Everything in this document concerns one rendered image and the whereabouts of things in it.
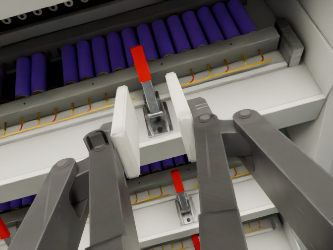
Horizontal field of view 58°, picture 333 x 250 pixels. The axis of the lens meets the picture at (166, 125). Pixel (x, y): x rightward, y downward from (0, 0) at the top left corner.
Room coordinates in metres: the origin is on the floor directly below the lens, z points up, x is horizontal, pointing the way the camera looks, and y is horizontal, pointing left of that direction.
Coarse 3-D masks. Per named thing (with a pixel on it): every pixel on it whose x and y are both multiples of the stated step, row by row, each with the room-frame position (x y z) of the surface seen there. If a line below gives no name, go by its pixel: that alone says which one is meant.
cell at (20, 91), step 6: (18, 60) 0.38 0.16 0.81; (24, 60) 0.37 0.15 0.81; (30, 60) 0.38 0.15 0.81; (18, 66) 0.37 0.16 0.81; (24, 66) 0.36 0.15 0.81; (30, 66) 0.37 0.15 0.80; (18, 72) 0.35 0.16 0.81; (24, 72) 0.35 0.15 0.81; (30, 72) 0.36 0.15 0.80; (18, 78) 0.34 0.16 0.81; (24, 78) 0.34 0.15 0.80; (30, 78) 0.35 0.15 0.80; (18, 84) 0.34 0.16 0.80; (24, 84) 0.33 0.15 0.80; (30, 84) 0.34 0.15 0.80; (18, 90) 0.33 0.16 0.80; (24, 90) 0.33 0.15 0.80; (30, 90) 0.33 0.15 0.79; (18, 96) 0.32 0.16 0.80
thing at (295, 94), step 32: (128, 0) 0.40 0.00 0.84; (160, 0) 0.40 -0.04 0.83; (256, 0) 0.38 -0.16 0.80; (288, 0) 0.31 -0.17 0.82; (0, 32) 0.41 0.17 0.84; (32, 32) 0.40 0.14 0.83; (288, 32) 0.28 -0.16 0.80; (320, 32) 0.25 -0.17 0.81; (224, 64) 0.30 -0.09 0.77; (288, 64) 0.27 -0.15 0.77; (320, 64) 0.24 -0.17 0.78; (192, 96) 0.27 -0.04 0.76; (224, 96) 0.25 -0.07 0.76; (256, 96) 0.24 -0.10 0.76; (288, 96) 0.23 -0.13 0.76; (320, 96) 0.22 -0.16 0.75; (0, 128) 0.30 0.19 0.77; (64, 128) 0.27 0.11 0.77; (96, 128) 0.26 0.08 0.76; (0, 160) 0.26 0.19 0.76; (32, 160) 0.25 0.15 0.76; (160, 160) 0.23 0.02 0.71; (0, 192) 0.23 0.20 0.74; (32, 192) 0.24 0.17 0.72
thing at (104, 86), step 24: (216, 48) 0.30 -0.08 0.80; (240, 48) 0.29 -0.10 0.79; (264, 48) 0.29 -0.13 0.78; (120, 72) 0.30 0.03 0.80; (168, 72) 0.29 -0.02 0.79; (192, 72) 0.29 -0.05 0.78; (48, 96) 0.30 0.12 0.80; (72, 96) 0.29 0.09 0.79; (96, 96) 0.29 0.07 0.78; (0, 120) 0.29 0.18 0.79; (24, 120) 0.30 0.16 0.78
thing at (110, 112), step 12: (252, 72) 0.27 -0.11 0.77; (264, 72) 0.27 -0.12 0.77; (204, 84) 0.27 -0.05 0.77; (216, 84) 0.27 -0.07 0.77; (168, 96) 0.27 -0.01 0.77; (72, 120) 0.28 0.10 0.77; (84, 120) 0.27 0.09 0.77; (24, 132) 0.28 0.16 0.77; (36, 132) 0.27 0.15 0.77; (48, 132) 0.27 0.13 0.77; (0, 144) 0.28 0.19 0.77
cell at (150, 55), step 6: (144, 24) 0.37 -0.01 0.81; (138, 30) 0.37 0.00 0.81; (144, 30) 0.36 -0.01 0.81; (150, 30) 0.37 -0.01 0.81; (138, 36) 0.36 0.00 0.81; (144, 36) 0.35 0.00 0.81; (150, 36) 0.35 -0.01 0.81; (144, 42) 0.34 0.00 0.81; (150, 42) 0.34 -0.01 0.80; (144, 48) 0.33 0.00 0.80; (150, 48) 0.33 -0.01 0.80; (150, 54) 0.32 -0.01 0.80; (156, 54) 0.32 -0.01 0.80; (150, 60) 0.32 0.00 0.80
